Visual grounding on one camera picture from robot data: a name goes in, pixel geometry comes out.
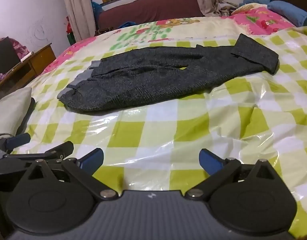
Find patterned crumpled cloth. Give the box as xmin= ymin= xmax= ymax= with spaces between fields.
xmin=218 ymin=2 xmax=241 ymax=17

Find green white checked plastic sheet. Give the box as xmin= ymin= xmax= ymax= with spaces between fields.
xmin=12 ymin=26 xmax=307 ymax=239

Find dark patterned cloth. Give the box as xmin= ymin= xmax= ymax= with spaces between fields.
xmin=95 ymin=27 xmax=119 ymax=37

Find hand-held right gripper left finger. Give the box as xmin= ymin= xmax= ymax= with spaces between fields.
xmin=25 ymin=148 xmax=120 ymax=201

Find small blue pillow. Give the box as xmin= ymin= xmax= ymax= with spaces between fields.
xmin=243 ymin=0 xmax=271 ymax=6

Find maroon sofa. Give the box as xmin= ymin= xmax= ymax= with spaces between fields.
xmin=97 ymin=0 xmax=206 ymax=30

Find wooden cabinet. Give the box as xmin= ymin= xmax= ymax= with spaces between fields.
xmin=0 ymin=44 xmax=56 ymax=93

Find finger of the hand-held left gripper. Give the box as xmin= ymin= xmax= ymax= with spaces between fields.
xmin=4 ymin=141 xmax=74 ymax=160
xmin=0 ymin=133 xmax=31 ymax=154

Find purple floral cloth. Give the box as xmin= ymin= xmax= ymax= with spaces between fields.
xmin=9 ymin=39 xmax=30 ymax=58

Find blue garment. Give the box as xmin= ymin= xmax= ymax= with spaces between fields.
xmin=119 ymin=21 xmax=138 ymax=29

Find cartoon printed blanket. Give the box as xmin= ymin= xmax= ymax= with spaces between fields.
xmin=40 ymin=2 xmax=297 ymax=80

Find blue bag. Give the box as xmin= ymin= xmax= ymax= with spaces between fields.
xmin=91 ymin=1 xmax=104 ymax=23

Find dark grey checked pants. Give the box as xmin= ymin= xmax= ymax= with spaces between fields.
xmin=57 ymin=33 xmax=279 ymax=113

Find dark monitor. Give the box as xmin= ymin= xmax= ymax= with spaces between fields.
xmin=0 ymin=37 xmax=20 ymax=75

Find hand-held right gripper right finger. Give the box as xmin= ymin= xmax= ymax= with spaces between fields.
xmin=185 ymin=149 xmax=277 ymax=202

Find grey pillow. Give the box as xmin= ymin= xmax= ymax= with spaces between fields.
xmin=0 ymin=87 xmax=35 ymax=135

